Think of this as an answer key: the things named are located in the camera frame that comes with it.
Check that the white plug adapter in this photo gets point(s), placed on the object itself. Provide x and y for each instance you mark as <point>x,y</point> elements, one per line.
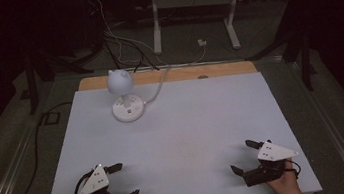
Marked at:
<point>201,42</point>

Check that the white cat-ear desk lamp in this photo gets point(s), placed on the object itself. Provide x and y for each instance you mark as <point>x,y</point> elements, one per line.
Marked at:
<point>120,82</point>

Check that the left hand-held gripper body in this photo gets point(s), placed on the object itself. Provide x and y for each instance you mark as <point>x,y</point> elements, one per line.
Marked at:
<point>95,184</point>

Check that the grey metal stand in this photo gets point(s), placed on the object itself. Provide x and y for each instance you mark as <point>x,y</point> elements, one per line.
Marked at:
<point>156,28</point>

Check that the black stand legs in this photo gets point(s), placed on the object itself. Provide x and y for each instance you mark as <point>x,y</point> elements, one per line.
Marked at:
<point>31,85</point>
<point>305,66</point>

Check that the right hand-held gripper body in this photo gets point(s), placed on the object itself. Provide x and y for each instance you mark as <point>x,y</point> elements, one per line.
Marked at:
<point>270,156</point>

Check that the white table mat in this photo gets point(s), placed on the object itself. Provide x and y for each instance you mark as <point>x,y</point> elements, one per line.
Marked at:
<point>182,136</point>

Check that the person's right hand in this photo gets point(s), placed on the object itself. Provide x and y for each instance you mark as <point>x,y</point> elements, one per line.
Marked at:
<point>283,181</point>

